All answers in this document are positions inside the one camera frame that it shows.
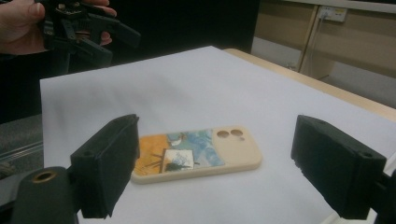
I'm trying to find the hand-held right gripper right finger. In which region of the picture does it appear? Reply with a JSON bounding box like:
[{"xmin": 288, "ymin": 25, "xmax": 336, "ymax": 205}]
[{"xmin": 290, "ymin": 114, "xmax": 388, "ymax": 220}]

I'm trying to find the white cable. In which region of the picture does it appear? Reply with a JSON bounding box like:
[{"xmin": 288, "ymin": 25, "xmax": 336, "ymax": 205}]
[{"xmin": 297, "ymin": 15, "xmax": 326, "ymax": 71}]

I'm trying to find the white wall socket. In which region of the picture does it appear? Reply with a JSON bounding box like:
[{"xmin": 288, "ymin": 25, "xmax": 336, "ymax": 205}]
[{"xmin": 317, "ymin": 5, "xmax": 348, "ymax": 23}]

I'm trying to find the aluminium floor rail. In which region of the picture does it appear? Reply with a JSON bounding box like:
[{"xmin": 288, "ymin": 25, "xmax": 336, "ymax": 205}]
[{"xmin": 0, "ymin": 140, "xmax": 44, "ymax": 163}]

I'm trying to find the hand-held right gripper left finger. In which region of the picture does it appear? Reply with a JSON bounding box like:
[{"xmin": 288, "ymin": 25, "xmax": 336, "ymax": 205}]
[{"xmin": 70, "ymin": 113, "xmax": 140, "ymax": 219}]

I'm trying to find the white table sheet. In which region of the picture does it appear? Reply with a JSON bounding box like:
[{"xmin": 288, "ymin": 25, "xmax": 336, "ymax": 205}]
[{"xmin": 39, "ymin": 45, "xmax": 396, "ymax": 224}]

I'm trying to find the beige painted phone case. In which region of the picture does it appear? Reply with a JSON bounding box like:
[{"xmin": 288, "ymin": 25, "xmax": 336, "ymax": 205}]
[{"xmin": 130, "ymin": 125, "xmax": 263, "ymax": 185}]

